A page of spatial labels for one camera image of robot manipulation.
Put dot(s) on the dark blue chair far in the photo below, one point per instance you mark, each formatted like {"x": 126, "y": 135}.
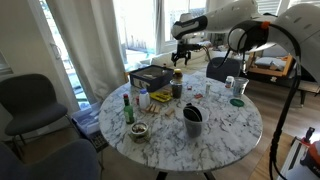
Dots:
{"x": 219, "y": 69}

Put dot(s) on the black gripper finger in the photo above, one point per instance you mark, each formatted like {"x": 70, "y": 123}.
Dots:
{"x": 187, "y": 60}
{"x": 174, "y": 60}

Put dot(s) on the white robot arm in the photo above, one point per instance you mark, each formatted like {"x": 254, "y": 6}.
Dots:
{"x": 297, "y": 30}

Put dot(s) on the metal can blue label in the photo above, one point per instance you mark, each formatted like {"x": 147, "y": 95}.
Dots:
{"x": 239, "y": 86}

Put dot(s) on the white bottle blue cap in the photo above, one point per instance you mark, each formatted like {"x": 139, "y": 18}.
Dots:
{"x": 144, "y": 99}

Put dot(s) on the single wooden block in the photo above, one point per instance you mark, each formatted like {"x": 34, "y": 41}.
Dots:
{"x": 169, "y": 111}

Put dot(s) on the cream sofa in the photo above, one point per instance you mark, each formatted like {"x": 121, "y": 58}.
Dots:
{"x": 199, "y": 59}

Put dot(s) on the green glass bottle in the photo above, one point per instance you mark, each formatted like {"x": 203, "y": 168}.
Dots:
{"x": 128, "y": 110}

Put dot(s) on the green ceramic bowl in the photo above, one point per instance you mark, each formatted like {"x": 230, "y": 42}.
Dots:
{"x": 139, "y": 132}

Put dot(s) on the small glass shaker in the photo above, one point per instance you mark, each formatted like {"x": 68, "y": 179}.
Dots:
{"x": 207, "y": 89}

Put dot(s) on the small white pill bottle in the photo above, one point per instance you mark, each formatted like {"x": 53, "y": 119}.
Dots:
{"x": 229, "y": 82}

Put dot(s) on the beige curtain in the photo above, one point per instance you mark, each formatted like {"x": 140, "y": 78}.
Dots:
{"x": 89, "y": 31}

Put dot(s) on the clear plastic storage bin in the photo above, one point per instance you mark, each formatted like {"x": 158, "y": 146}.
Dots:
{"x": 87, "y": 119}

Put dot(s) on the wooden blocks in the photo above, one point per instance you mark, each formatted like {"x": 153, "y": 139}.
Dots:
{"x": 153, "y": 108}

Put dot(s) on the dark grey chair left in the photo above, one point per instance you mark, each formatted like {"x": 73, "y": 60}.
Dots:
{"x": 32, "y": 102}

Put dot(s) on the green round lid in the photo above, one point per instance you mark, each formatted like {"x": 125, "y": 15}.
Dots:
{"x": 237, "y": 102}

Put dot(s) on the navy blue box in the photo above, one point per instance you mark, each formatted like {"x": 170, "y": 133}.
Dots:
{"x": 152, "y": 77}

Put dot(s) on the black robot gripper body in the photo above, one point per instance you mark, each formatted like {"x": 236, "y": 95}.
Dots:
{"x": 183, "y": 50}

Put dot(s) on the grey chair foreground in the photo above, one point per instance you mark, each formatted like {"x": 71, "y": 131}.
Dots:
{"x": 75, "y": 161}

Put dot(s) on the yellow and brown bottle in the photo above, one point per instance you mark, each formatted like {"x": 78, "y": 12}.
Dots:
{"x": 178, "y": 75}

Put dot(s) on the small red item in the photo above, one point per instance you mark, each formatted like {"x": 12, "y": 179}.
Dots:
{"x": 197, "y": 96}

